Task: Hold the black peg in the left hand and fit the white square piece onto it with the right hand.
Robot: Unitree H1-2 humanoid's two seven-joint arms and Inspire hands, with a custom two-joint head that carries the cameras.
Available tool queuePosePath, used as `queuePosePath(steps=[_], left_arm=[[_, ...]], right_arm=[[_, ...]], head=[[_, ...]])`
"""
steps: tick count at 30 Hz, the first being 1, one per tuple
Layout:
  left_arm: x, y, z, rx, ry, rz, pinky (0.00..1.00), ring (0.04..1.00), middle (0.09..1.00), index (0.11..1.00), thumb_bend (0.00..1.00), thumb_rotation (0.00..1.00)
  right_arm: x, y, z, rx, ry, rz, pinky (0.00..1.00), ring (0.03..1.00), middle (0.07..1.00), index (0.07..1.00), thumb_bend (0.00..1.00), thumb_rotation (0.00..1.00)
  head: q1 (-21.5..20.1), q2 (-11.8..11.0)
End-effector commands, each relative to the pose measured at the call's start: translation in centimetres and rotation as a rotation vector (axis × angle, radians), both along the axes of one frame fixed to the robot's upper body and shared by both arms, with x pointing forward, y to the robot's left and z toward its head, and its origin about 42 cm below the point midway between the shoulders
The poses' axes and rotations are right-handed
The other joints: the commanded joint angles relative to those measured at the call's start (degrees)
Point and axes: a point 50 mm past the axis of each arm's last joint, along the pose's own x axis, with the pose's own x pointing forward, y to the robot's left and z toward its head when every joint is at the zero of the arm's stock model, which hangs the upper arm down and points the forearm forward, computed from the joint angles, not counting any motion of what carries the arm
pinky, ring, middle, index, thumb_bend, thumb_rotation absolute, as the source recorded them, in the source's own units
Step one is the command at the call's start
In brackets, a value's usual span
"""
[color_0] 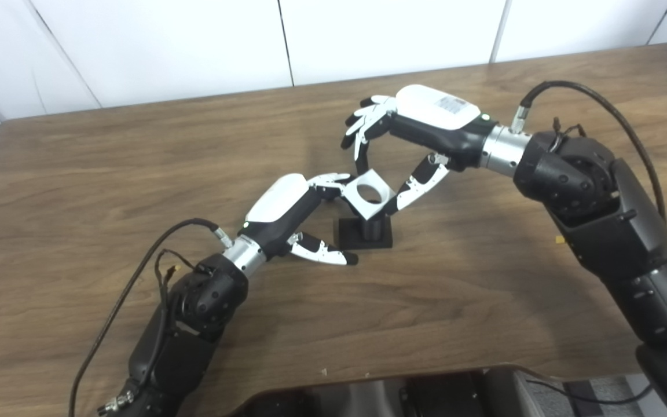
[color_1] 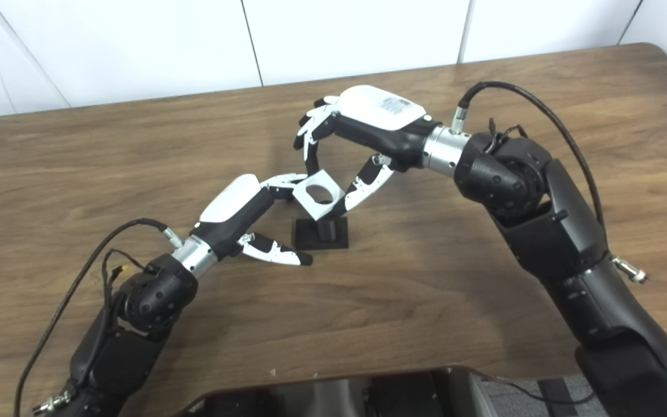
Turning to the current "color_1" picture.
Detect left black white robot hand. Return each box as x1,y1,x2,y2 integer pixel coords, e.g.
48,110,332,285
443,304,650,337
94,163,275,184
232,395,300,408
189,173,314,267

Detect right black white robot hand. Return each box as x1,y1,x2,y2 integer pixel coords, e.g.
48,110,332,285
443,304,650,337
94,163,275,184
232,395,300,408
293,85,443,220

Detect white square piece with hole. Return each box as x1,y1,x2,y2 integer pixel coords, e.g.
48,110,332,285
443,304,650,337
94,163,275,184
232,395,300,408
292,169,346,221

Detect black peg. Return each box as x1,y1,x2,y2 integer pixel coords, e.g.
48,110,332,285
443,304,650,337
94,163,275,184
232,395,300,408
291,200,350,251

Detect black robot torso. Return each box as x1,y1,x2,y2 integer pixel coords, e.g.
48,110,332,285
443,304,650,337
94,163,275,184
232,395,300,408
174,365,499,417

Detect grey striped mat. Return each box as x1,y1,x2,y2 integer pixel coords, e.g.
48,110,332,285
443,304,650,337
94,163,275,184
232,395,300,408
472,374,595,417

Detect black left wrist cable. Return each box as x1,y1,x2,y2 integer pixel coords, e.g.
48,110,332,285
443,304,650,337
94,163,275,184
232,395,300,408
14,218,184,417

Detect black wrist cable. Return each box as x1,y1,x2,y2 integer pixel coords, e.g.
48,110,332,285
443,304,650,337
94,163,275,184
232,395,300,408
14,218,184,417
450,81,650,284

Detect thin right wrist wires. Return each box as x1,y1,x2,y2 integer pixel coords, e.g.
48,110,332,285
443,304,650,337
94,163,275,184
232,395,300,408
487,118,528,154

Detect thin wrist wires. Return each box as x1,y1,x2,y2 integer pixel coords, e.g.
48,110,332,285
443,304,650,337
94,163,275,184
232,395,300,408
101,249,157,308
487,118,528,154

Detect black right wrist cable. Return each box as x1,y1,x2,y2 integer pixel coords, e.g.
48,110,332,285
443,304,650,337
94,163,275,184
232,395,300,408
450,81,650,284

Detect thin left wrist wires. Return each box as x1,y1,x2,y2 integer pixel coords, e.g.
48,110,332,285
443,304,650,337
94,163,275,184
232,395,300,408
101,249,157,308

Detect thin black hanging cable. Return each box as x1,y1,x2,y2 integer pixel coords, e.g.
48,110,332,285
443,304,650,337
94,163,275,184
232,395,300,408
496,376,598,406

